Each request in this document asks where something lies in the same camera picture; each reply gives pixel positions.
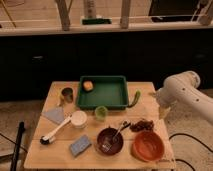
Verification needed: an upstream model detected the dark grape bunch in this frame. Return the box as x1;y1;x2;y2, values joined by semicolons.
130;120;154;132

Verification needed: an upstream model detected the black pole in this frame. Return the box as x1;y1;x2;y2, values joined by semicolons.
10;122;25;171

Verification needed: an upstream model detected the light blue cloth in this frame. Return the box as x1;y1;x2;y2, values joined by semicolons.
42;107;64;124

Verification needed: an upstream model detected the black cable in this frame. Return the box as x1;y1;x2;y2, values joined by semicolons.
168;132;213;171

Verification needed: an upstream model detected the orange plastic bowl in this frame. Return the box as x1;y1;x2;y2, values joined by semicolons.
131;131;165;162

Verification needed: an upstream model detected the black monitor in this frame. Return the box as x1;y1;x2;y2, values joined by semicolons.
149;0;200;22

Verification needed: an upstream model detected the green pepper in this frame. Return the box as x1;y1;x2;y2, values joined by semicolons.
128;90;141;108

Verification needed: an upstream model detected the green plastic cup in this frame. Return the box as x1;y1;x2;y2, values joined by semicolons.
94;106;108;121

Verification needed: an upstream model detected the metal cup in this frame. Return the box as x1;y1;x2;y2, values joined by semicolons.
61;87;73;103

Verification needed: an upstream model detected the green base block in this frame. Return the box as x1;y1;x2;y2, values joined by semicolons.
82;18;112;25

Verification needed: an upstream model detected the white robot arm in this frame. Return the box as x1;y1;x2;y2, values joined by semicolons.
155;71;213;125

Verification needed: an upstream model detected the green plastic tray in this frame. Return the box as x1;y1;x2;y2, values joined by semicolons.
76;76;129;110

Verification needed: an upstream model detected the dark brown bowl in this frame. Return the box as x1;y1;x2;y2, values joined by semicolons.
96;127;124;156

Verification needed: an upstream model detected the orange round fruit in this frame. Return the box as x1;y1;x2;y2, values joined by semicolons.
83;81;93;91

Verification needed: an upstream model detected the blue sponge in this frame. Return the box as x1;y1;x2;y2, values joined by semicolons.
70;135;92;157

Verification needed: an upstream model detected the yellow banana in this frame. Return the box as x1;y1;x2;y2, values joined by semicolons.
56;94;64;107

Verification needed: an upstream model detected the metal fork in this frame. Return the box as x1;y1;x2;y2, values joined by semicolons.
102;121;131;152

